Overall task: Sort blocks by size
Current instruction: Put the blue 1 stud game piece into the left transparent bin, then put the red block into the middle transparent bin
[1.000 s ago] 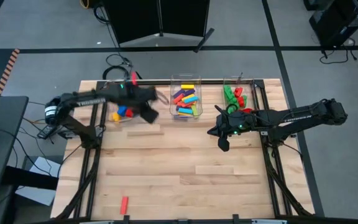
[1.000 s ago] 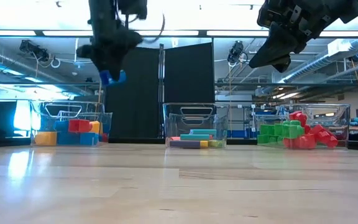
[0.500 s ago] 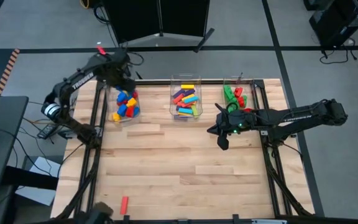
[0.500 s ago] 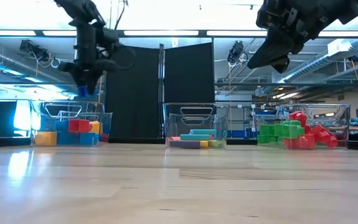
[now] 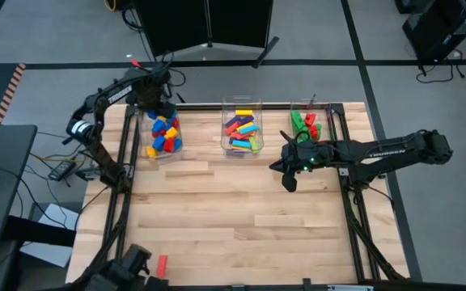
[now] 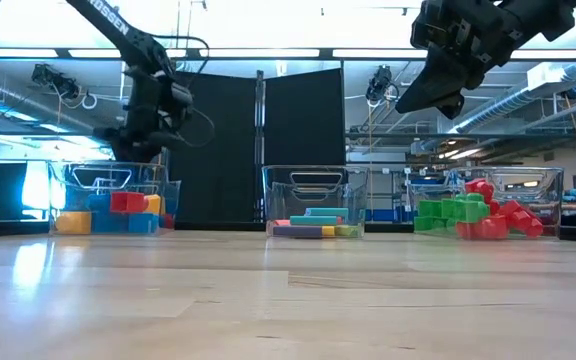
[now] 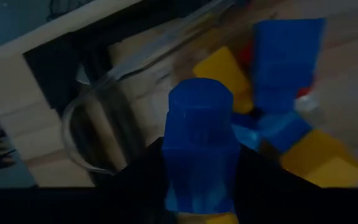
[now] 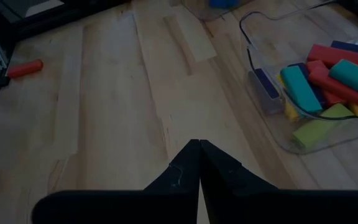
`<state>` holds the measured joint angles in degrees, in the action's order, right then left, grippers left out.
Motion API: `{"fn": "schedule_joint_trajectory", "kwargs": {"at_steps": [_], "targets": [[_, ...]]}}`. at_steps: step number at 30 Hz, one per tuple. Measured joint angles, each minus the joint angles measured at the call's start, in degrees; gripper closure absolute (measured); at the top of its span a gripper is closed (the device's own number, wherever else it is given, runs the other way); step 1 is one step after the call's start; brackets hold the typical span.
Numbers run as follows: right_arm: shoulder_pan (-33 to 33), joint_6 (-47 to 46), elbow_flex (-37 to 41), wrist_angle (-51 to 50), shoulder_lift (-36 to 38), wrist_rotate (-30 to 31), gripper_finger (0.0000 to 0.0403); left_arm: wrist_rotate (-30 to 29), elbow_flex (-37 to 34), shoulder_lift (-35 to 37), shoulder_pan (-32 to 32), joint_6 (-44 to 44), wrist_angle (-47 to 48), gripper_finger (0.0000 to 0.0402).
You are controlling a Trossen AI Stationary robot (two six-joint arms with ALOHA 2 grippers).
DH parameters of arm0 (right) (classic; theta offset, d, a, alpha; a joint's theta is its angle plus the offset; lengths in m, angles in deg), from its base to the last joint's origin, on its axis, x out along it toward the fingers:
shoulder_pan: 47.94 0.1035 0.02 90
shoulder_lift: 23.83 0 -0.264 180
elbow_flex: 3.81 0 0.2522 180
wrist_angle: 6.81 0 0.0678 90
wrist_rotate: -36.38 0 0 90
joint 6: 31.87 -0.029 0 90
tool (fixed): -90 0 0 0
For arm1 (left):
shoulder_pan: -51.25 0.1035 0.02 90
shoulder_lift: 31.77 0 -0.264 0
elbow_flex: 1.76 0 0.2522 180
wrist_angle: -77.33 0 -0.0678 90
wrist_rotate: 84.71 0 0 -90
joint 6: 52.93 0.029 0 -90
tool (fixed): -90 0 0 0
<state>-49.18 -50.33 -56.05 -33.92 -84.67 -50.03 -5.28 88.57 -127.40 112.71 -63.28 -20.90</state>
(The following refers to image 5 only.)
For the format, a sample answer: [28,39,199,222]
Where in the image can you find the black bulky mechanical object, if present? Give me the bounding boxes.
[85,243,169,291]

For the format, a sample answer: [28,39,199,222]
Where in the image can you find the clear plastic bin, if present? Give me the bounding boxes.
[290,98,339,143]
[137,103,184,161]
[221,95,265,158]

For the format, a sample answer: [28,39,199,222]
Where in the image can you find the black desk base bar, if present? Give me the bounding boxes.
[6,215,77,247]

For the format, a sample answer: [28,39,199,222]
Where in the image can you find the thin black floor cable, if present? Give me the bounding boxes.
[415,48,466,85]

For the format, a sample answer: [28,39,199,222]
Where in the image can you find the orange black hazard strip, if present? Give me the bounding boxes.
[0,63,27,125]

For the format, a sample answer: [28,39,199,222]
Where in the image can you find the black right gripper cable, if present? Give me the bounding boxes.
[294,129,311,145]

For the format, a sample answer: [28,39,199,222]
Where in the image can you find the black desk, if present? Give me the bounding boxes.
[0,124,39,248]

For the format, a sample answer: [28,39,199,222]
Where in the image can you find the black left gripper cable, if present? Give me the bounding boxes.
[167,66,187,88]

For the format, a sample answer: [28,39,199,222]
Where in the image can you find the black power adapter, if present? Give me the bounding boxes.
[49,160,76,182]

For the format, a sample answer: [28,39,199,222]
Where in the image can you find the black computer tower cart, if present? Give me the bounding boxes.
[401,0,466,64]

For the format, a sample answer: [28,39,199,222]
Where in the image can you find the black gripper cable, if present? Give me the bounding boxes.
[167,66,187,88]
[294,129,311,145]

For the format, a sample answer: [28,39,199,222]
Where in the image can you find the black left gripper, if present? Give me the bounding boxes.
[135,70,177,120]

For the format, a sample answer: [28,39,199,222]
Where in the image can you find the black partition panel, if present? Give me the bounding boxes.
[207,0,281,69]
[134,0,210,57]

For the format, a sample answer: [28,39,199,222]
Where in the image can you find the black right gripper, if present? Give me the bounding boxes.
[269,130,332,193]

